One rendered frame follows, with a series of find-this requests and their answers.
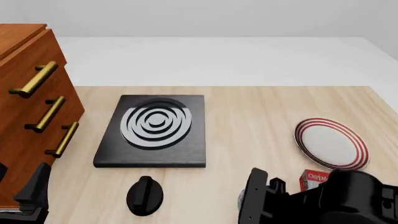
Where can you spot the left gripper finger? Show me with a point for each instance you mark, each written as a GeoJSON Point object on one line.
{"type": "Point", "coordinates": [2, 173]}
{"type": "Point", "coordinates": [35, 191]}

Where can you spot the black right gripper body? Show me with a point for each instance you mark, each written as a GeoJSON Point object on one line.
{"type": "Point", "coordinates": [255, 196]}

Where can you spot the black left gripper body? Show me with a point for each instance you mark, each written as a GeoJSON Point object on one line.
{"type": "Point", "coordinates": [21, 217]}

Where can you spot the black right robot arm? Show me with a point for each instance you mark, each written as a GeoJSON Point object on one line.
{"type": "Point", "coordinates": [351, 200]}

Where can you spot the grey patterned bowl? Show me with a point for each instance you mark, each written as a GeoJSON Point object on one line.
{"type": "Point", "coordinates": [242, 200]}

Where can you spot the white plate with red rings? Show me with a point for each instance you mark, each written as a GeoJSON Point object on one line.
{"type": "Point", "coordinates": [329, 142]}

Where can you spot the flat black stove plate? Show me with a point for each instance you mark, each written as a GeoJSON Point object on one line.
{"type": "Point", "coordinates": [155, 156]}

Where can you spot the red and white printed box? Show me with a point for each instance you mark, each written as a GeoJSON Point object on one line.
{"type": "Point", "coordinates": [311, 180]}

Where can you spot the round black stove knob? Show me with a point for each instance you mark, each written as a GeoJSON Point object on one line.
{"type": "Point", "coordinates": [144, 198]}

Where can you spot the large wooden drawer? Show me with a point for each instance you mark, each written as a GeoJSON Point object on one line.
{"type": "Point", "coordinates": [46, 46]}

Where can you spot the wooden cabinet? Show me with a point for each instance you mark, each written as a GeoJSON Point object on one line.
{"type": "Point", "coordinates": [18, 37]}

